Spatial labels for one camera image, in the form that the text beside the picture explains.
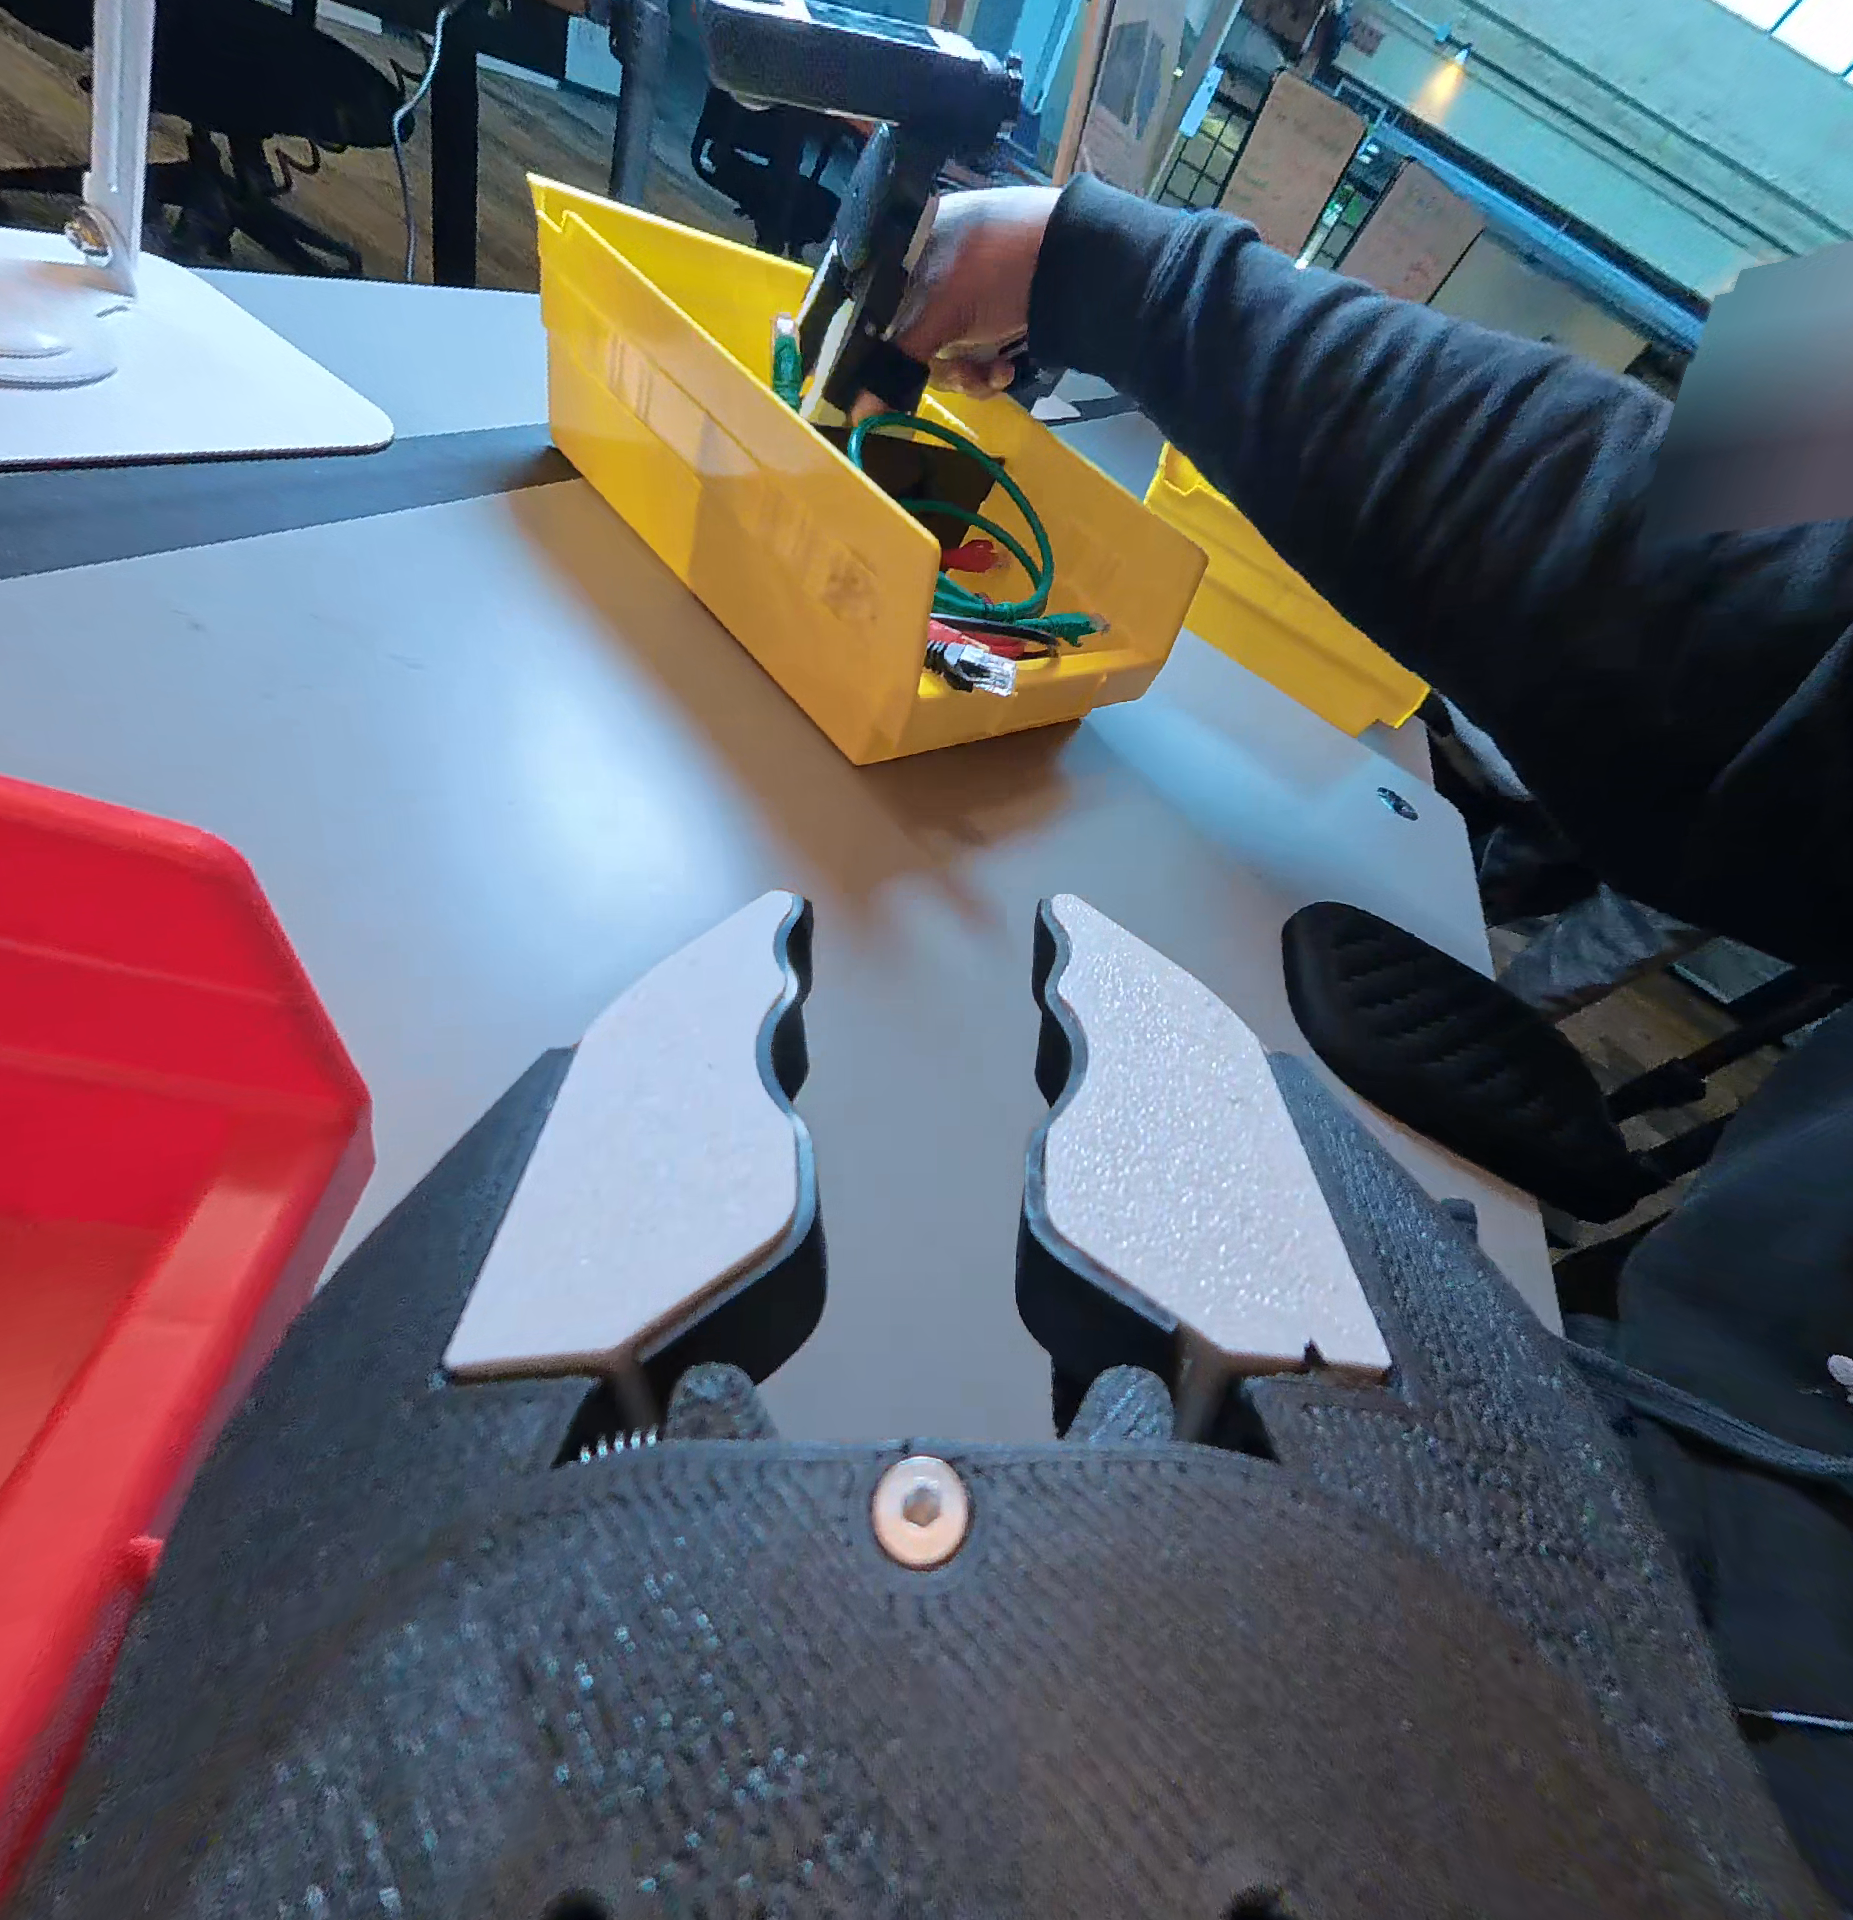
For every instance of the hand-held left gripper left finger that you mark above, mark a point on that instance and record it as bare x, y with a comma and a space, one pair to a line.
656, 1187

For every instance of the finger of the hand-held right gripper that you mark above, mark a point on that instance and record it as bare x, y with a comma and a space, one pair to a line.
852, 339

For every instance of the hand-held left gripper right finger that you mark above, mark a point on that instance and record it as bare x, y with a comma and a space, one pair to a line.
1196, 1201

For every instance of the yellow plastic bin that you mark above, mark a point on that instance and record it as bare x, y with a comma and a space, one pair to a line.
746, 510
1287, 630

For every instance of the red plastic bin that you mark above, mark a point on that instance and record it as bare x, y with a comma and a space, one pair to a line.
130, 1081

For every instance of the person's right forearm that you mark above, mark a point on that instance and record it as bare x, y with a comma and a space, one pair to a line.
1390, 480

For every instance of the person's right hand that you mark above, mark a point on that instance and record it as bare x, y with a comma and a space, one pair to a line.
978, 279

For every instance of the black office chair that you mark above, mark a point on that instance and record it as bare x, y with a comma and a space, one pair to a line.
762, 166
264, 91

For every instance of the black bin divider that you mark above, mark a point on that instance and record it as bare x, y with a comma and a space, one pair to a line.
941, 480

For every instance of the black chair armrest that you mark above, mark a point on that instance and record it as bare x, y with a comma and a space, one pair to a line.
1452, 1051

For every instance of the brown easel board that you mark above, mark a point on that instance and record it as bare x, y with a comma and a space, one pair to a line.
1294, 158
1414, 227

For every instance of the wooden desk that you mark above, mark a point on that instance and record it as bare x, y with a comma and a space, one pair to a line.
453, 91

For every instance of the person's black printed clothing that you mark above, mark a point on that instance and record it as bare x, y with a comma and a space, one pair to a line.
1765, 1426

